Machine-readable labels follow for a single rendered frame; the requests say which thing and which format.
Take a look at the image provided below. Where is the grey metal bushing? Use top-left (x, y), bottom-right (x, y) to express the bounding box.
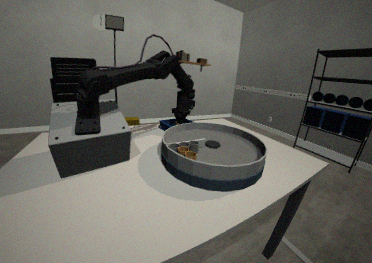
top-left (189, 140), bottom-right (199, 154)
top-left (179, 142), bottom-right (190, 148)
top-left (169, 143), bottom-right (180, 153)

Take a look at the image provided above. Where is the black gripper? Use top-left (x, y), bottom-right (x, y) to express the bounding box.
top-left (172, 100), bottom-right (191, 124)

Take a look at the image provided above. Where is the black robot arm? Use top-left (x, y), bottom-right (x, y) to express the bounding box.
top-left (75, 51), bottom-right (195, 135)

